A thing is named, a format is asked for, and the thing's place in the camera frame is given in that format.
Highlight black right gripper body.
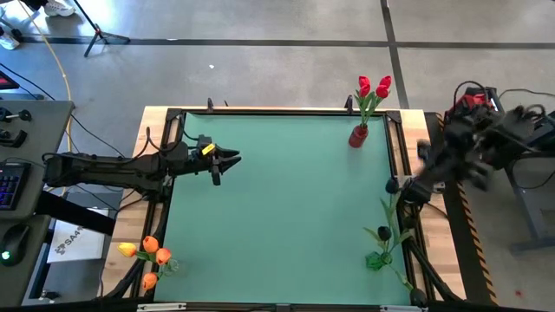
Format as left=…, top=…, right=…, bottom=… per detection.
left=444, top=94, right=495, bottom=148

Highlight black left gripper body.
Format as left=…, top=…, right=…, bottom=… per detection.
left=186, top=134, right=223, bottom=187

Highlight red bottle vase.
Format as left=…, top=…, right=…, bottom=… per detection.
left=348, top=124, right=370, bottom=149

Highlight clear glass vase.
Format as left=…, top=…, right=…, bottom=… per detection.
left=160, top=257, right=181, bottom=277

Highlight green glass vase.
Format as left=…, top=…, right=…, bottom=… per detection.
left=364, top=250, right=394, bottom=272

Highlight black yellow hazard tape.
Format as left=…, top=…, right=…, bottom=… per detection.
left=435, top=113, right=500, bottom=307

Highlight teal green table mat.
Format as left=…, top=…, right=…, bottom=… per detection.
left=153, top=111, right=412, bottom=307

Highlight grey metal stand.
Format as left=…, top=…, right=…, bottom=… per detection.
left=505, top=110, right=555, bottom=255

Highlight orange tulips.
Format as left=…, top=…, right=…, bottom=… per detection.
left=103, top=224, right=166, bottom=300

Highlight black desk support beam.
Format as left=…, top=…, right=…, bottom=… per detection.
left=33, top=190, right=117, bottom=237

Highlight white printed paper sheet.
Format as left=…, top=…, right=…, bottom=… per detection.
left=46, top=207, right=109, bottom=264

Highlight grey side desk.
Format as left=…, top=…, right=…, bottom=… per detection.
left=0, top=100, right=75, bottom=309

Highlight black tripod stand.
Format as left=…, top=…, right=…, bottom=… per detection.
left=71, top=0, right=131, bottom=58

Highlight black knob screw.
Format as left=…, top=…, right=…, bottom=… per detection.
left=0, top=107, right=34, bottom=124

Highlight black backlit keyboard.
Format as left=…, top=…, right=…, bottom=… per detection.
left=0, top=161, right=32, bottom=212

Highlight black computer mouse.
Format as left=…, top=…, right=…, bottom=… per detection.
left=0, top=221, right=30, bottom=268

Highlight person's white shoe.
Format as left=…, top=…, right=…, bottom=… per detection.
left=0, top=30, right=22, bottom=51
left=42, top=0, right=77, bottom=17

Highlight black device red display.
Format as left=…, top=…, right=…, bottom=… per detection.
left=0, top=69, right=21, bottom=91

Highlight black radio power cable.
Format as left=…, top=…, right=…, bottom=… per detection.
left=497, top=88, right=555, bottom=100

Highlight black aluminium table frame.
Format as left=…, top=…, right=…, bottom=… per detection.
left=103, top=106, right=463, bottom=312

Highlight black diagonal frame brace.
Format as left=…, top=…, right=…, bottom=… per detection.
left=402, top=233, right=463, bottom=302

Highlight yellow floor cable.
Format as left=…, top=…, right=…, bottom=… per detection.
left=16, top=0, right=105, bottom=198

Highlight silver frame bracket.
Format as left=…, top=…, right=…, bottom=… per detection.
left=136, top=302, right=187, bottom=312
left=380, top=304, right=429, bottom=312

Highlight black clamp handle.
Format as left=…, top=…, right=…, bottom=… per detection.
left=0, top=128, right=29, bottom=149

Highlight black floor cable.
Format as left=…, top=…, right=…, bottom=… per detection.
left=0, top=62, right=56, bottom=101

